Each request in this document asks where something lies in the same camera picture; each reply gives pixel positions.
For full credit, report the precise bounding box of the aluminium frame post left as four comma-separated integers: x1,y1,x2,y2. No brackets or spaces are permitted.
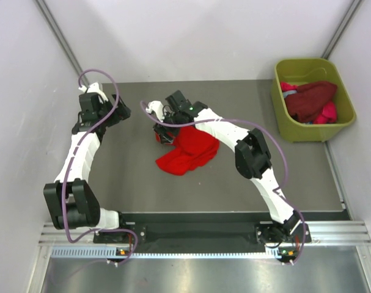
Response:
34,0,83,76

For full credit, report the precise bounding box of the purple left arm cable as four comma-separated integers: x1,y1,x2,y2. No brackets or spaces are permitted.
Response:
49,68,139,284

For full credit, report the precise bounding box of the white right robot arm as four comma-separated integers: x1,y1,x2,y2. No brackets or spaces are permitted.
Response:
144,90,302,242

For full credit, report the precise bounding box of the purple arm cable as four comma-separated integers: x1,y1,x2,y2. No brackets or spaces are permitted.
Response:
49,68,139,284
139,100,309,266

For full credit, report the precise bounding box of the maroon shirt in bin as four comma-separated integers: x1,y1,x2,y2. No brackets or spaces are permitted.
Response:
284,81,337,123

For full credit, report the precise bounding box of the olive green plastic bin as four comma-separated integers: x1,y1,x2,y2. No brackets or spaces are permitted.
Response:
271,58,356,142

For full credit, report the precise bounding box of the aluminium frame post right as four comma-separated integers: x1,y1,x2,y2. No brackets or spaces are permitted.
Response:
321,0,364,60

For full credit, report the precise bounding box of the aluminium frame post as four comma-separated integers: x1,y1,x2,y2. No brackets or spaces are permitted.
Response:
34,0,83,76
321,0,364,60

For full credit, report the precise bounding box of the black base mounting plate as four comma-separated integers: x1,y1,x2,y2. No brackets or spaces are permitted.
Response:
93,212,313,253

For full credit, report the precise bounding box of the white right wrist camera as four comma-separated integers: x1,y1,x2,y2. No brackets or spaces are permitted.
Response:
145,101,165,122

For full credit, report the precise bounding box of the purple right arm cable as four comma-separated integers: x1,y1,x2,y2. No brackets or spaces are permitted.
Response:
139,100,309,266

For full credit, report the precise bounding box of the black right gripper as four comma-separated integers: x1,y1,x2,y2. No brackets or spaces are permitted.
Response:
153,110,183,145

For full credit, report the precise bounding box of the pink shirt in bin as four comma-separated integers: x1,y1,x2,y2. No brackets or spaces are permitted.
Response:
280,82,337,125

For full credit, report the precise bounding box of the red t shirt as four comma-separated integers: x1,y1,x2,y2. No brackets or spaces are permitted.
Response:
155,126,220,176

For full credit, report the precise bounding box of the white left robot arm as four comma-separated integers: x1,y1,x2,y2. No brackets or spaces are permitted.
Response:
43,90,131,242

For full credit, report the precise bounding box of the aluminium front rail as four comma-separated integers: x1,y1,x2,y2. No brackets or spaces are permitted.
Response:
39,220,371,263

